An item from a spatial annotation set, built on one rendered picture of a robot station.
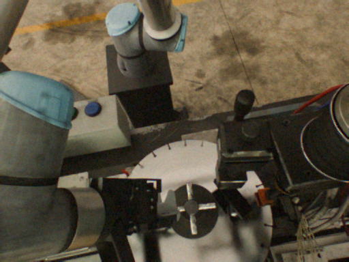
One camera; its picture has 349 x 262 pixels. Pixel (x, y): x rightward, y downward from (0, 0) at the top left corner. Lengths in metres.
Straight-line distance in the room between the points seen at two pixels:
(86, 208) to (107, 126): 0.42
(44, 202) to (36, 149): 0.06
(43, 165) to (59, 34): 2.27
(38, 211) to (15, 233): 0.02
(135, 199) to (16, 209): 0.17
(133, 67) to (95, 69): 1.18
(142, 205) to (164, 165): 0.21
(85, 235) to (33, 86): 0.17
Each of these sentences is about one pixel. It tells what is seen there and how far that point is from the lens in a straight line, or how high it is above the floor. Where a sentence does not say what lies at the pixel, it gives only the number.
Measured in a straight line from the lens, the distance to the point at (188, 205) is 0.50.
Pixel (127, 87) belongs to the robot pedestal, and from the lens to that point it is 0.96.
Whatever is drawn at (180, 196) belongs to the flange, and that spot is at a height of 0.96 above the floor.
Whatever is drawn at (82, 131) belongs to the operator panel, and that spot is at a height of 0.90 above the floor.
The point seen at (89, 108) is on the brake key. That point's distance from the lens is 0.75.
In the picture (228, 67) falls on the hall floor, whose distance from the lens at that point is 1.96.
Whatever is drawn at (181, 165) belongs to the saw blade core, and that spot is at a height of 0.95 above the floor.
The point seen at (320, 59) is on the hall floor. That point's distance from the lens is 2.17.
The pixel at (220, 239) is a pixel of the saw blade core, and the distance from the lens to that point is 0.55.
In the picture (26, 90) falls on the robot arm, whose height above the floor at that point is 1.31.
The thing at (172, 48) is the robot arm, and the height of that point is 0.91.
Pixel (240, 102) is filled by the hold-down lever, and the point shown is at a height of 1.28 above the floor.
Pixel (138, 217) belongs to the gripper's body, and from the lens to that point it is 0.39.
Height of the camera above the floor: 1.50
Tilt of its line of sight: 64 degrees down
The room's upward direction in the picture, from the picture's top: 10 degrees counter-clockwise
